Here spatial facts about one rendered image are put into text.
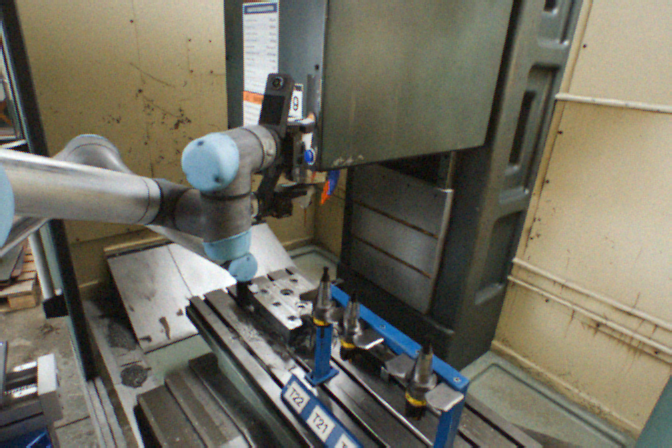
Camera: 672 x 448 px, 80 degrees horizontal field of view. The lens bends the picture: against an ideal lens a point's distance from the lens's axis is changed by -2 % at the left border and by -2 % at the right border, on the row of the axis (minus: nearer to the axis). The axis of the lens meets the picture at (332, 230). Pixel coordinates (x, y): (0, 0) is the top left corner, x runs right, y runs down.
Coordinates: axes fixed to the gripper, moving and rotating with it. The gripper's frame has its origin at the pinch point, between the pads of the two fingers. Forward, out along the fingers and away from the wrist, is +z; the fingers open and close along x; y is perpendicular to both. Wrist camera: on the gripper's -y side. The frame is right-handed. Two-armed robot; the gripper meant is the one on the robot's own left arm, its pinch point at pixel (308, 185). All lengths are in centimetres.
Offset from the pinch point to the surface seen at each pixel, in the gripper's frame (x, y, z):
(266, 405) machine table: 23, 56, -31
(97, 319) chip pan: -81, 77, -58
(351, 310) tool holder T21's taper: 42.6, 15.6, -18.1
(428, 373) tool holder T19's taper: 66, 18, -17
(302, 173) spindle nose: 5.6, -6.6, -6.7
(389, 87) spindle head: 32.4, -33.3, -2.0
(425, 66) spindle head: 32, -38, 10
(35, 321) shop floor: -203, 143, -84
